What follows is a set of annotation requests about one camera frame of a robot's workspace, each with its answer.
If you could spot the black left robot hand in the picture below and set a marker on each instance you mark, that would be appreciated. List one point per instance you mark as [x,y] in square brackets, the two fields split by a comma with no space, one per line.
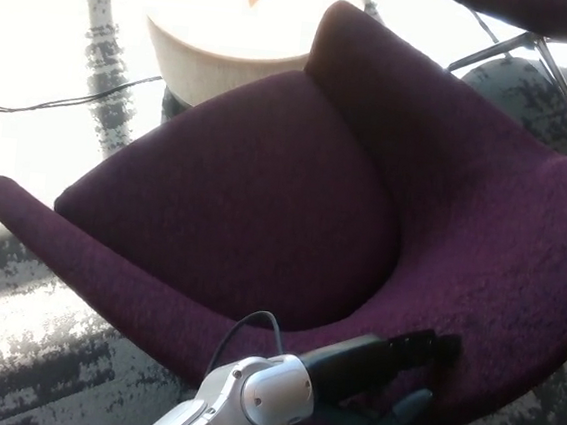
[349,359]

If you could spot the purple fabric armchair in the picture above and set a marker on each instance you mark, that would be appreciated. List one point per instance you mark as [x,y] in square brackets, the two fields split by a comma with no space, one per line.
[472,231]

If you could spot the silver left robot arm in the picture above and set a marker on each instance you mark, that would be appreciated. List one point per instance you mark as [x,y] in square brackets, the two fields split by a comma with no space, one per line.
[251,395]

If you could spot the purple armchair seat cushion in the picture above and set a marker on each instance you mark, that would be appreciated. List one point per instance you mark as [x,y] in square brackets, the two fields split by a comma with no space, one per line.
[245,194]

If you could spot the round white side table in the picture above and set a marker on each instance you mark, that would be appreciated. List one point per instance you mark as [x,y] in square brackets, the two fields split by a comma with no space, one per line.
[219,40]

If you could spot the purple chair with metal legs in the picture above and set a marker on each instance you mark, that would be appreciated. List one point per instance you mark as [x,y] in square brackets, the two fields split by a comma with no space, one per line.
[559,13]

